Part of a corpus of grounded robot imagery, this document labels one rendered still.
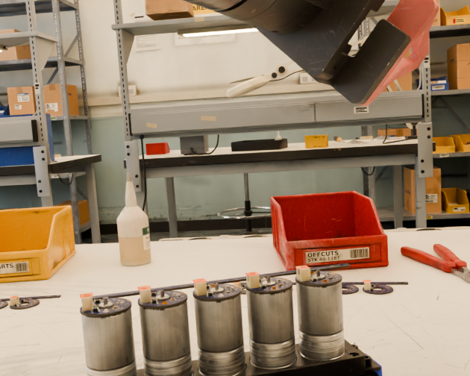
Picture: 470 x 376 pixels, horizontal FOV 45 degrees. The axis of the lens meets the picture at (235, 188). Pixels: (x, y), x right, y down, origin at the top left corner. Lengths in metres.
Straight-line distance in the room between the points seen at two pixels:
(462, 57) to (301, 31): 4.10
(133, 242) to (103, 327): 0.34
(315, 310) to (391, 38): 0.15
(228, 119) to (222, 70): 2.19
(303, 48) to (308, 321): 0.15
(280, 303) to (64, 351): 0.18
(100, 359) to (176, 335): 0.04
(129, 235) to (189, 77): 4.16
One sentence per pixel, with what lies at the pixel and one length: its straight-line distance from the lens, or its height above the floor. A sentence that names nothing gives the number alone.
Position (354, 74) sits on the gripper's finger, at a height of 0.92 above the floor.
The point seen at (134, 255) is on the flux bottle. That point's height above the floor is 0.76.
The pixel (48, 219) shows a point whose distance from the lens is 0.72.
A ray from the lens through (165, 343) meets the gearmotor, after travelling 0.29.
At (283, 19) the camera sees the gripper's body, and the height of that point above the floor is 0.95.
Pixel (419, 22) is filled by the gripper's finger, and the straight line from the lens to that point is 0.33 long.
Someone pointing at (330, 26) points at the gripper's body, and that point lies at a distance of 0.32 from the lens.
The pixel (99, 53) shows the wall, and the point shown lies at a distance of 4.96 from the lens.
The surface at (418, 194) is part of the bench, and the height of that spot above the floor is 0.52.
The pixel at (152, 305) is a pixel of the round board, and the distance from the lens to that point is 0.28.
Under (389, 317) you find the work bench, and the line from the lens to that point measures 0.44.
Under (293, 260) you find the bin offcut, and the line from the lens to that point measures 0.55.
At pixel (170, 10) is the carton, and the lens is 2.68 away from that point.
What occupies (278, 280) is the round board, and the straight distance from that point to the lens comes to 0.31.
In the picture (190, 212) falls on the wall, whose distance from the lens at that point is 4.80.
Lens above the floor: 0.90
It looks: 7 degrees down
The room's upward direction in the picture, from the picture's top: 4 degrees counter-clockwise
